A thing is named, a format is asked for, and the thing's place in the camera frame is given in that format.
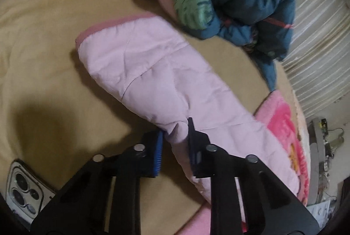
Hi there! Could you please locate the grey wall desk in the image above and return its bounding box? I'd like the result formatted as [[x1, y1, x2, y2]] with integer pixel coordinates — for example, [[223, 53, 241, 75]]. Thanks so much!
[[309, 117, 345, 205]]

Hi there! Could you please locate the cream striped curtain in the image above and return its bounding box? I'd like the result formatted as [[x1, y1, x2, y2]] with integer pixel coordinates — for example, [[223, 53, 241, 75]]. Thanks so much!
[[282, 0, 350, 118]]

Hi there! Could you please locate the bed with tan sheet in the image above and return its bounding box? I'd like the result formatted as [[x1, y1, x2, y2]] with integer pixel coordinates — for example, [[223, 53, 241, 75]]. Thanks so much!
[[0, 0, 304, 235]]

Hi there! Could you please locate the pink printed fleece blanket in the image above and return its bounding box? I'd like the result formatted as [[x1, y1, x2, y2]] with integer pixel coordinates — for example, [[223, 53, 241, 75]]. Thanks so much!
[[191, 89, 311, 235]]

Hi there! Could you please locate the silver smartphone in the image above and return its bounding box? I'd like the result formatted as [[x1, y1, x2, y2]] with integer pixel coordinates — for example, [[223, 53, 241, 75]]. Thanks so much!
[[5, 160, 56, 224]]

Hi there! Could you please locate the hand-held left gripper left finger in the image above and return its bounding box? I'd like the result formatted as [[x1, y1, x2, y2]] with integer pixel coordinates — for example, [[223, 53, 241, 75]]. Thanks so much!
[[30, 130, 165, 235]]

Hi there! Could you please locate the pink quilted jacket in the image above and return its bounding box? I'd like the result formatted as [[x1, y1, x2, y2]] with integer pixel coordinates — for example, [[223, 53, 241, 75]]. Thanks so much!
[[75, 12, 300, 208]]

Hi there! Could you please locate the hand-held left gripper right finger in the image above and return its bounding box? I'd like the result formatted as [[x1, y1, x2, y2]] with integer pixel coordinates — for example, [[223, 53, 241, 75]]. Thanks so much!
[[187, 117, 320, 235]]

